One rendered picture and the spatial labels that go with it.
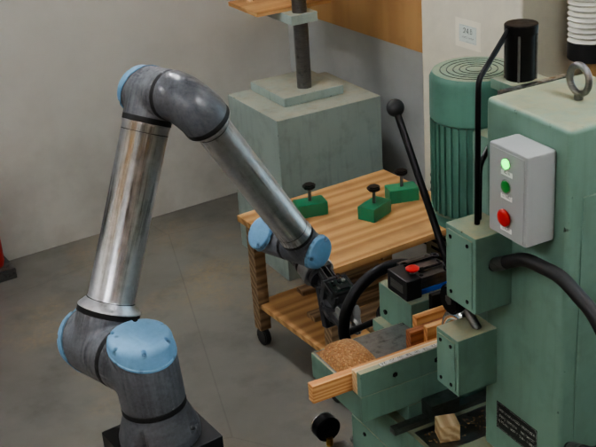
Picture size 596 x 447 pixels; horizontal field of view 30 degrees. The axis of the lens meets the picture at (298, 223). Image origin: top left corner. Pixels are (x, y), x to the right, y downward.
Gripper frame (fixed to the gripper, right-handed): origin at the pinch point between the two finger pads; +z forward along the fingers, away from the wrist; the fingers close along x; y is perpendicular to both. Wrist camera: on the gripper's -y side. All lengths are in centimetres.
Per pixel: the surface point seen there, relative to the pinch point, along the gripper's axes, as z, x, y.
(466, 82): 24, -5, 95
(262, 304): -88, 24, -86
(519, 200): 55, -16, 96
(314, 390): 39, -39, 40
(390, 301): 18.7, -7.0, 32.5
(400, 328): 26.1, -8.9, 32.0
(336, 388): 40, -34, 39
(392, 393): 44, -23, 37
